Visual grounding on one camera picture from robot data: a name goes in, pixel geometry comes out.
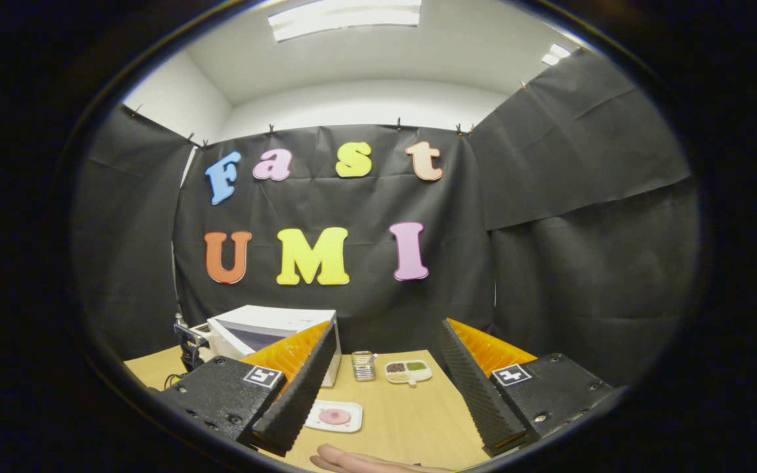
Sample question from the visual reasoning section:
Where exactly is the ceiling light panel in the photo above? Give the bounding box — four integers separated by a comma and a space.
541, 43, 573, 66
268, 0, 423, 43

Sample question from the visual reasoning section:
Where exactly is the white microwave oven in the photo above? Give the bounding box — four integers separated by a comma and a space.
206, 304, 342, 388

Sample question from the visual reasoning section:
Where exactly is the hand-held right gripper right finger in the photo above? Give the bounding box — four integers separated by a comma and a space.
440, 317, 619, 459

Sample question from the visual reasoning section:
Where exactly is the black backdrop cloth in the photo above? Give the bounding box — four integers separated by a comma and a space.
73, 47, 701, 388

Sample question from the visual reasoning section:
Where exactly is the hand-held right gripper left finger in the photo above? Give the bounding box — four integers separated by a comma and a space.
150, 320, 340, 457

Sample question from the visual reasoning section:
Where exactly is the white square food plate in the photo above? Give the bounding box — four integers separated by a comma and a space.
304, 399, 364, 434

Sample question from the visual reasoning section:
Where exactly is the divided dish with spices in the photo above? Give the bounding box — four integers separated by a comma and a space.
384, 359, 433, 387

